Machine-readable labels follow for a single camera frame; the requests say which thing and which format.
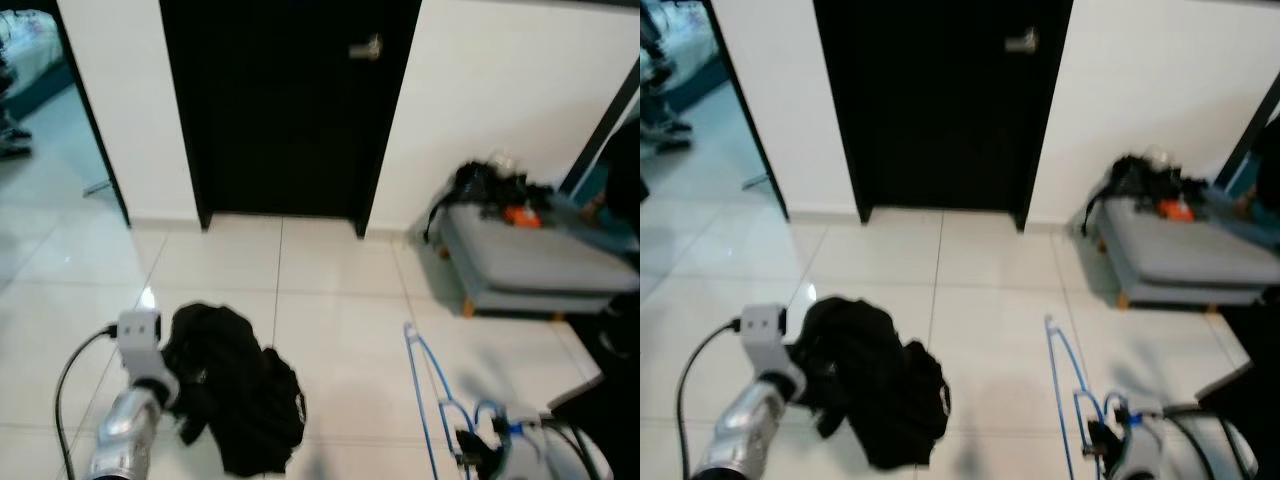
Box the blue plastic hanger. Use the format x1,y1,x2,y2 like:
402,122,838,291
403,321,507,480
1043,314,1136,480

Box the black garment white printed band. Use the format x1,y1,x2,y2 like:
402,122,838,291
160,302,309,479
790,295,953,473

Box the grey upholstered ottoman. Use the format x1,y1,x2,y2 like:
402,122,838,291
1095,192,1280,311
437,198,641,319

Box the black door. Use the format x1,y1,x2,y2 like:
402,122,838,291
812,0,1076,233
158,0,423,238

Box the person legs with sneakers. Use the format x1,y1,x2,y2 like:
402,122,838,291
0,40,34,161
640,0,696,156

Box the bed with white sheet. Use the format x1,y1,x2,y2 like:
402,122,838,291
655,0,733,111
0,10,77,111

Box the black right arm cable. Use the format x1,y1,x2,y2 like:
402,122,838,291
1160,403,1256,480
540,420,607,480

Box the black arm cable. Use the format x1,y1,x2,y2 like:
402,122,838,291
540,420,607,480
1160,403,1256,480
54,322,123,480
675,317,746,480

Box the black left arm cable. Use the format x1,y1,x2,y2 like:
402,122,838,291
54,322,123,480
675,317,746,480

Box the black strapped bag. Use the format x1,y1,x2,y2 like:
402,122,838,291
422,158,557,243
1078,152,1213,237

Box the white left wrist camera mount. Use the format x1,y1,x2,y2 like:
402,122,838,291
117,308,181,403
740,303,809,401

